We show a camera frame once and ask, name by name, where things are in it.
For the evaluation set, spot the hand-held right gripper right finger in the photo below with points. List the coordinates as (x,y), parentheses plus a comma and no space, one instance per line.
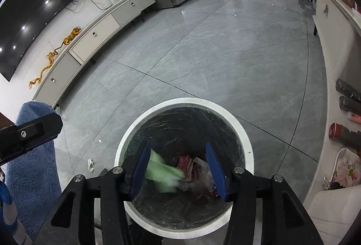
(215,174)

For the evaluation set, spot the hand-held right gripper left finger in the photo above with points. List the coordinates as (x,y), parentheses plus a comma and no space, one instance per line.
(141,171)

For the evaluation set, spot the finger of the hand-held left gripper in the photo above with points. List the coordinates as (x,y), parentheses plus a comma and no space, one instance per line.
(50,125)

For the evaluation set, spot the clear plastic wrapper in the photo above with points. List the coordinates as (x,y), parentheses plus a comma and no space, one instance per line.
(201,170)

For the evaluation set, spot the red snack bag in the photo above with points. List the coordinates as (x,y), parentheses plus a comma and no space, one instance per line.
(208,192)

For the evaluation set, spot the light green wrapper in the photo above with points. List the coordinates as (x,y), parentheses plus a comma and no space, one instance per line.
(160,171)

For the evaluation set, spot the pink snack wrapper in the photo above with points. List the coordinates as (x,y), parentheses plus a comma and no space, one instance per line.
(184,163)

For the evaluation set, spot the clear bin liner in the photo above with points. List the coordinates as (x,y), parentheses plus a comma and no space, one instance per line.
(169,126)

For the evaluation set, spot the white round trash can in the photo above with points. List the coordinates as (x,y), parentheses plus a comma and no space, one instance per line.
(183,101)

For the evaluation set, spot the person's left hand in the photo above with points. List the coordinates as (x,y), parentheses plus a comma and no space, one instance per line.
(8,197)

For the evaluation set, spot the small white paper scrap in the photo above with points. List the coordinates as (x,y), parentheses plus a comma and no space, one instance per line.
(90,165)

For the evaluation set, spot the blue rug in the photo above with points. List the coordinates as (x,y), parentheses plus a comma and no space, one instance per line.
(31,177)

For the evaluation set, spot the golden dragon figurine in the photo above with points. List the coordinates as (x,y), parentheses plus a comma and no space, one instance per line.
(46,67)

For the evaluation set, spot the golden tiger figurine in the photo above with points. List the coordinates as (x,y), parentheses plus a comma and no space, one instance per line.
(71,35)

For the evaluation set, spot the grey white television stand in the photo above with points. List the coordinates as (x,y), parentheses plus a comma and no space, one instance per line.
(93,33)

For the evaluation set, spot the floral tray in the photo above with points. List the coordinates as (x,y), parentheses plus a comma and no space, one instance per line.
(347,168)

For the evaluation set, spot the red capped canister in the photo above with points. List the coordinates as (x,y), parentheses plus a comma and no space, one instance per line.
(345,136)

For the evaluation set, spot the pink bottle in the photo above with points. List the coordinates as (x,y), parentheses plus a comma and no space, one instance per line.
(354,117)

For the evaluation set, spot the dark cylindrical canister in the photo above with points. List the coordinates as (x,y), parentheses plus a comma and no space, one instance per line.
(349,87)
(351,106)

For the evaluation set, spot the white coffee table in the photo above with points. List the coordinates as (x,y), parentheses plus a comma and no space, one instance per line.
(338,44)

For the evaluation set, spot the black wall television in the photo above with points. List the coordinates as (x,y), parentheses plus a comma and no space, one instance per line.
(36,2)

